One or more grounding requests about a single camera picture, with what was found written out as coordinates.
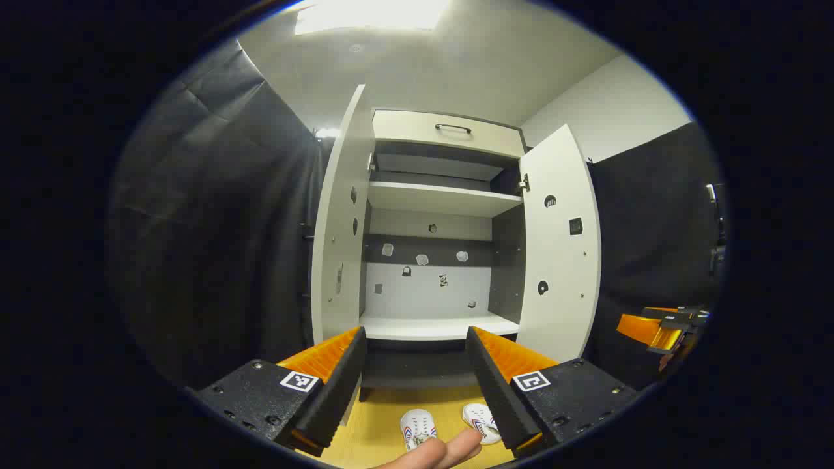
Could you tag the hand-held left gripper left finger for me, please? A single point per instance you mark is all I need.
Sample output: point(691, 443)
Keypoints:
point(339, 391)

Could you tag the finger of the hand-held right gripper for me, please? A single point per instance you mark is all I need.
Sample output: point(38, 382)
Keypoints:
point(642, 329)

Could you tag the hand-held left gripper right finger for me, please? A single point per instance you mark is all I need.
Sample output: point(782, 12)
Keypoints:
point(498, 397)

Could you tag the white shoe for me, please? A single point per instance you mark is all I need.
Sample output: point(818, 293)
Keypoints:
point(479, 417)
point(417, 426)

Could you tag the white cabinet door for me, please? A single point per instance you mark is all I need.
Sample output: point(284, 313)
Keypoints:
point(560, 260)
point(339, 247)

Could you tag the white shoe cabinet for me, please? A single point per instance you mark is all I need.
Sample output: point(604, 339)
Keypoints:
point(436, 197)

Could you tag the beige cabinet drawer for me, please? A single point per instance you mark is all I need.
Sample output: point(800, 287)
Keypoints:
point(417, 130)

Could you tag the black backdrop cloth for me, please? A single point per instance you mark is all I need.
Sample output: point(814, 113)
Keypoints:
point(208, 247)

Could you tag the ceiling light panel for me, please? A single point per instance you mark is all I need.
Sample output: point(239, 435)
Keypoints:
point(371, 14)

